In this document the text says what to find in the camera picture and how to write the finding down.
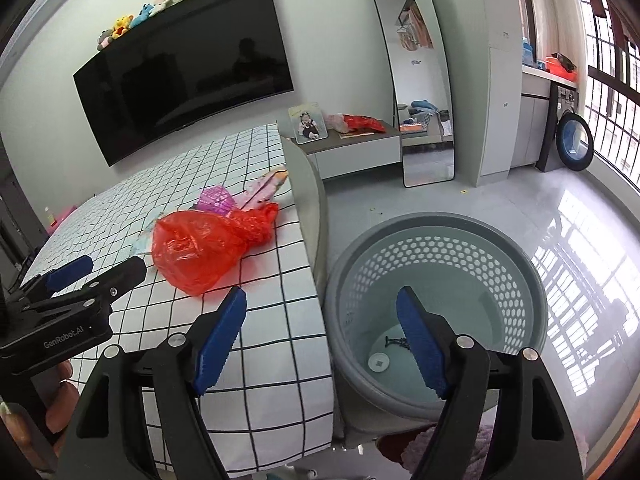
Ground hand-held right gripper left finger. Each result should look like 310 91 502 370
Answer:
57 287 248 480

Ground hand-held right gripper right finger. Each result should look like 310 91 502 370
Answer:
396 286 586 480

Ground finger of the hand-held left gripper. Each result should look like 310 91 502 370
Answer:
7 255 95 306
17 256 148 322

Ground clear plastic wrapper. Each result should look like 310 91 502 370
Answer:
131 220 161 256

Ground large red plastic bag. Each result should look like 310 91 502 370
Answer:
151 203 279 297

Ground grey perforated plastic basket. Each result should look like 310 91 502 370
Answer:
324 212 550 422

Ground pink snack wrapper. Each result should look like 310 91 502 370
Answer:
235 166 290 211

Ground person's left hand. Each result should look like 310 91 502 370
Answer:
44 361 77 434

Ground bed with checkered sheet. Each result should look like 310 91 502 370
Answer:
20 122 336 476

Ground pink fuzzy rug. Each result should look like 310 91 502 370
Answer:
385 422 591 480

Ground pink plastic shuttlecock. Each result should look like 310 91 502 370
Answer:
197 186 237 217

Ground grey bed footboard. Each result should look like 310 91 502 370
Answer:
278 135 381 453

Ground low grey cabinet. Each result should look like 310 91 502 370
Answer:
278 119 402 181

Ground black curved television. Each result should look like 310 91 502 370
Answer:
73 0 295 168

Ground crumpled red plastic bag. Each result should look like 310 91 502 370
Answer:
343 114 387 135

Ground framed child photo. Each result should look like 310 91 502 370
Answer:
289 103 329 145

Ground tall standing mirror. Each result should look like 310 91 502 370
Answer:
368 0 456 189

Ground white counter cabinet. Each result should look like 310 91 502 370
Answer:
510 62 578 171

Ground row of plush toys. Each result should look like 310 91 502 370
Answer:
96 0 217 52

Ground front-load washing machine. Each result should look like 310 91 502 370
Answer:
536 82 596 173

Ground tall white wardrobe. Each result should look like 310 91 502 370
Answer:
422 0 528 191

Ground orange plastic basin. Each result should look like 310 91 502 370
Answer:
544 55 578 76

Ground black window grille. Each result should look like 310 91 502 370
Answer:
570 0 640 191

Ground row of hanging clothes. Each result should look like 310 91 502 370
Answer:
575 0 640 56

